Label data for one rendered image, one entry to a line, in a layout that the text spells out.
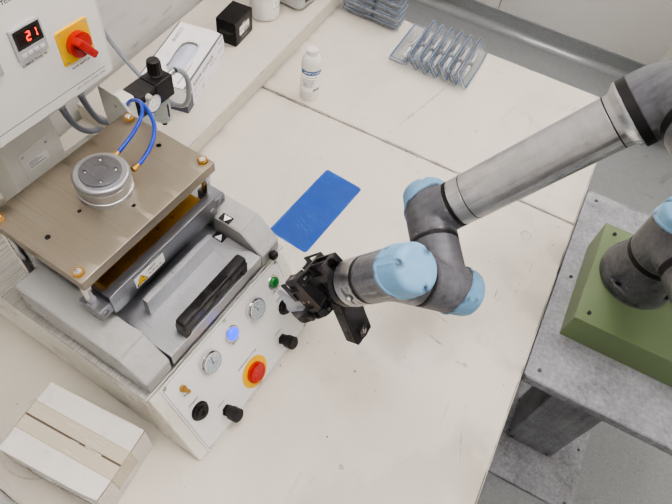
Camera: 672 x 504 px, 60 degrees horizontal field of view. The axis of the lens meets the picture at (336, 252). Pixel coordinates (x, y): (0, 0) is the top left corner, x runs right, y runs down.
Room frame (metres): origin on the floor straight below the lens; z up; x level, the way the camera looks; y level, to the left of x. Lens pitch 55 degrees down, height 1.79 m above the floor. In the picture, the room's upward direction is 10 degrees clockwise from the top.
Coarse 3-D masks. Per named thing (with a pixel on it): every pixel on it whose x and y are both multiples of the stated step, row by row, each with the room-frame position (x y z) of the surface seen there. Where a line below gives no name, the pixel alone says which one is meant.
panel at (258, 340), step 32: (256, 288) 0.50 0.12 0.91; (224, 320) 0.43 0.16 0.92; (256, 320) 0.47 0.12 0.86; (288, 320) 0.51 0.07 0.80; (192, 352) 0.36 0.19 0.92; (224, 352) 0.39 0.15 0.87; (256, 352) 0.43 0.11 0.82; (192, 384) 0.33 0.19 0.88; (224, 384) 0.35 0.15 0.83; (256, 384) 0.39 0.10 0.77; (192, 416) 0.29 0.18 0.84; (224, 416) 0.32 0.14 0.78
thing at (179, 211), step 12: (180, 204) 0.55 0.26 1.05; (192, 204) 0.56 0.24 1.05; (168, 216) 0.52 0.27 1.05; (180, 216) 0.53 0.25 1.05; (156, 228) 0.50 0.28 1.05; (168, 228) 0.50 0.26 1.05; (144, 240) 0.47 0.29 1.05; (156, 240) 0.48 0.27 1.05; (132, 252) 0.45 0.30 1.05; (144, 252) 0.45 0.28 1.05; (120, 264) 0.42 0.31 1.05; (108, 276) 0.40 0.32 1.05; (96, 288) 0.40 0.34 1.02
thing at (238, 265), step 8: (240, 256) 0.50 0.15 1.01; (232, 264) 0.48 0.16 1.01; (240, 264) 0.48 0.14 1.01; (224, 272) 0.46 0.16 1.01; (232, 272) 0.47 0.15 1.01; (240, 272) 0.48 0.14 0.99; (216, 280) 0.45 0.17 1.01; (224, 280) 0.45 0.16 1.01; (232, 280) 0.46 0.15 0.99; (208, 288) 0.43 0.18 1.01; (216, 288) 0.43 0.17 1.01; (224, 288) 0.44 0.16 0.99; (200, 296) 0.42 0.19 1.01; (208, 296) 0.42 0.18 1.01; (216, 296) 0.43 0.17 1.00; (192, 304) 0.40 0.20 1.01; (200, 304) 0.40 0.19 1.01; (208, 304) 0.41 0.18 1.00; (184, 312) 0.38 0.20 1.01; (192, 312) 0.39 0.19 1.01; (200, 312) 0.39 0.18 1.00; (176, 320) 0.37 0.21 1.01; (184, 320) 0.37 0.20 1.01; (192, 320) 0.38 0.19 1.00; (176, 328) 0.37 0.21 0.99; (184, 328) 0.36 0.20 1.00; (184, 336) 0.36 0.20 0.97
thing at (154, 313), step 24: (192, 240) 0.54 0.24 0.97; (216, 240) 0.55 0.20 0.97; (168, 264) 0.48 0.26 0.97; (192, 264) 0.48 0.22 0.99; (216, 264) 0.50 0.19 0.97; (144, 288) 0.43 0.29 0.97; (168, 288) 0.43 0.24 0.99; (192, 288) 0.45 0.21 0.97; (240, 288) 0.48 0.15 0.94; (120, 312) 0.39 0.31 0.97; (144, 312) 0.39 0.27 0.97; (168, 312) 0.40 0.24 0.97; (216, 312) 0.42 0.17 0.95; (168, 336) 0.36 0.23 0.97; (192, 336) 0.37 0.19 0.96
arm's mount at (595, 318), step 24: (600, 240) 0.81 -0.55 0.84; (576, 288) 0.72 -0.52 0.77; (600, 288) 0.69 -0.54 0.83; (576, 312) 0.63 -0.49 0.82; (600, 312) 0.63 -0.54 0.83; (624, 312) 0.64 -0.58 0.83; (648, 312) 0.65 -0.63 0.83; (576, 336) 0.61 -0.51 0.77; (600, 336) 0.59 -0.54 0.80; (624, 336) 0.59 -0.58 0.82; (648, 336) 0.60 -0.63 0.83; (624, 360) 0.57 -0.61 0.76; (648, 360) 0.56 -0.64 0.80
